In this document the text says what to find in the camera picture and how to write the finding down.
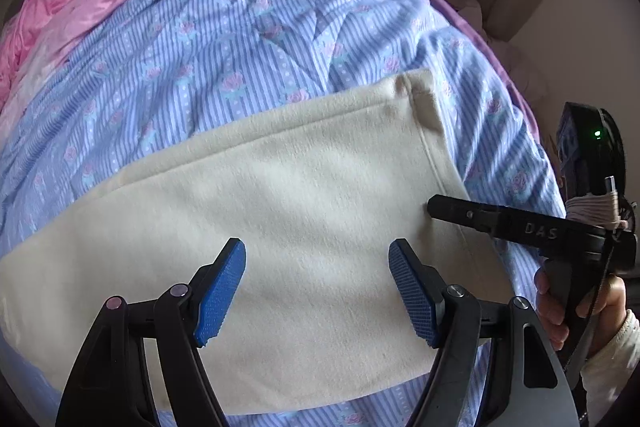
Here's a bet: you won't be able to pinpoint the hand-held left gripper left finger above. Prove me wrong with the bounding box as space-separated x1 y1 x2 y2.
55 238 247 427

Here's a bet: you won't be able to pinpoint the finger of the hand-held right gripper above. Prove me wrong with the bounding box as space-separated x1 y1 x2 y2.
426 194 508 240

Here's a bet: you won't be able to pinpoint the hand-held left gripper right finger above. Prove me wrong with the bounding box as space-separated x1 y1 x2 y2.
389 238 573 427

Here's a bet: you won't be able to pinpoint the cream pants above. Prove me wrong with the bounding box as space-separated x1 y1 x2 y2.
0 68 516 418

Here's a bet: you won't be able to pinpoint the person's right forearm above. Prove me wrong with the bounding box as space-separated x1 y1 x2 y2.
580 309 640 427

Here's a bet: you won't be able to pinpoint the person's right hand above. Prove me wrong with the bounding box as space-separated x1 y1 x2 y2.
534 268 630 358

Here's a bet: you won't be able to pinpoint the blue striped floral duvet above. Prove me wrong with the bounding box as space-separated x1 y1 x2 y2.
0 0 568 427

